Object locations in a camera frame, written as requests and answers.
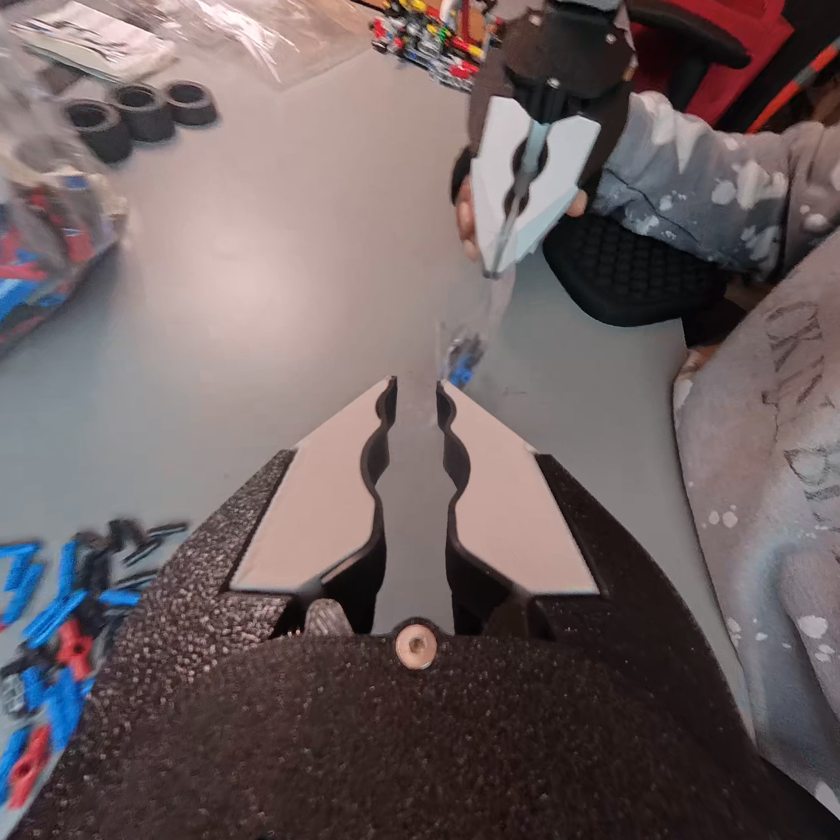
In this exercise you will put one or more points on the orange pole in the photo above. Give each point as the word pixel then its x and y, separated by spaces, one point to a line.
pixel 807 69

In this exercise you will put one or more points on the large bag of toy bricks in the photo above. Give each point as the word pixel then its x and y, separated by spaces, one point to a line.
pixel 39 262

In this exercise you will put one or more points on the colourful toy brick assembly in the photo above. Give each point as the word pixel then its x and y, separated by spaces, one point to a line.
pixel 426 39

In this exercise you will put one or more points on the grey desk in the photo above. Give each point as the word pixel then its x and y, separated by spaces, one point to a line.
pixel 295 262

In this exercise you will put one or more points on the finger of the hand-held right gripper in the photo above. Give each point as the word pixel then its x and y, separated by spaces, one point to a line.
pixel 558 170
pixel 492 170

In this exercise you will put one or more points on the pile of small toy pins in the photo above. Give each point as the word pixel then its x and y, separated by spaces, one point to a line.
pixel 52 617

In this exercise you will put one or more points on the white instruction booklet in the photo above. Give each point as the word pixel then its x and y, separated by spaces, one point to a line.
pixel 85 39

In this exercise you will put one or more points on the small clear plastic bag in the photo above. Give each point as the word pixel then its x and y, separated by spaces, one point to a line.
pixel 467 351

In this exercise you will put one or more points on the person's right forearm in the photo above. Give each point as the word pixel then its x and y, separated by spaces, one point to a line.
pixel 689 170

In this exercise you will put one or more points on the person's grey sweatshirt torso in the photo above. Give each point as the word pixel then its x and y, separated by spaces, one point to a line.
pixel 774 459

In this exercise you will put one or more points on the black office chair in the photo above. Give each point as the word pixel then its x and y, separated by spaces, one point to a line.
pixel 689 39

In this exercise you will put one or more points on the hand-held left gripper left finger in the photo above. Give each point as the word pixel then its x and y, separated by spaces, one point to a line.
pixel 308 518

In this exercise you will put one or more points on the crumpled clear plastic wrap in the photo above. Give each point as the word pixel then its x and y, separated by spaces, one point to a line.
pixel 262 33

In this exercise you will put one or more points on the person's right hand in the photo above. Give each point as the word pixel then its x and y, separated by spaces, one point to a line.
pixel 467 226

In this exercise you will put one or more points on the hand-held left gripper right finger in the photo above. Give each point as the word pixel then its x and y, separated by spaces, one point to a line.
pixel 518 518

